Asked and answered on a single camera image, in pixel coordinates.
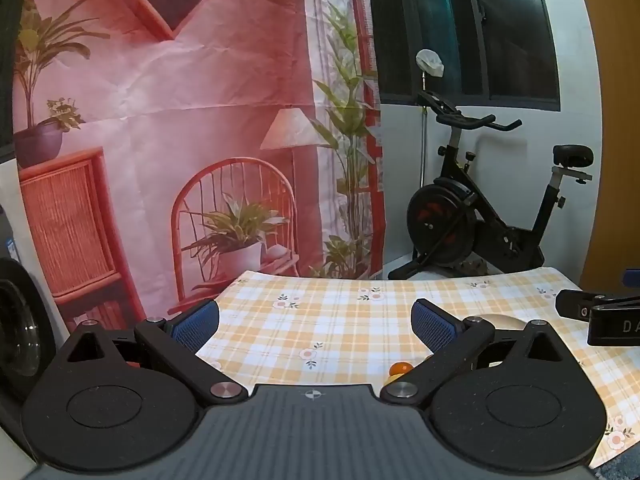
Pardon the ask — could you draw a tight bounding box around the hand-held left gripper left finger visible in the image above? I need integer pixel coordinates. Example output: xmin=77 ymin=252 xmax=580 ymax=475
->
xmin=45 ymin=299 xmax=248 ymax=408

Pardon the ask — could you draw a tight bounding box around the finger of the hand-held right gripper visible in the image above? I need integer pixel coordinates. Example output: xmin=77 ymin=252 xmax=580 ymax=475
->
xmin=555 ymin=288 xmax=640 ymax=320

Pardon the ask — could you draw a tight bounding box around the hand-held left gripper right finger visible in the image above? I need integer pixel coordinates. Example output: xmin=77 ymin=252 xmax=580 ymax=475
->
xmin=381 ymin=298 xmax=583 ymax=406

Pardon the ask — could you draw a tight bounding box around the beige round plate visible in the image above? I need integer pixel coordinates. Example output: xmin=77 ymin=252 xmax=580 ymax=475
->
xmin=472 ymin=313 xmax=531 ymax=333

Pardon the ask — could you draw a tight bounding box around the checked floral tablecloth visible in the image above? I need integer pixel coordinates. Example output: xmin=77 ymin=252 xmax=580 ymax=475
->
xmin=195 ymin=266 xmax=640 ymax=471

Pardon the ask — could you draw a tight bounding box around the black exercise bike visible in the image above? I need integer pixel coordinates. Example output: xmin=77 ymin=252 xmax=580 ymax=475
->
xmin=387 ymin=91 xmax=594 ymax=281

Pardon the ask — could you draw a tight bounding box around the white washing machine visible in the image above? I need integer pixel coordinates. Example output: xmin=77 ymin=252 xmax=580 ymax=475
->
xmin=0 ymin=157 xmax=71 ymax=480

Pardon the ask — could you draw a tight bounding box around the thin metal pole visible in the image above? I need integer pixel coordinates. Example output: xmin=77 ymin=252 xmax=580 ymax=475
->
xmin=420 ymin=72 xmax=430 ymax=196

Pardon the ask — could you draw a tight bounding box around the dark window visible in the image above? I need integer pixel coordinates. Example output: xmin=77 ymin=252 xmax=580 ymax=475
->
xmin=365 ymin=0 xmax=561 ymax=113

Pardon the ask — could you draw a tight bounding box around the printed pink wall tapestry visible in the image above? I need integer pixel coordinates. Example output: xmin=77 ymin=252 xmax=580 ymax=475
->
xmin=12 ymin=0 xmax=388 ymax=331

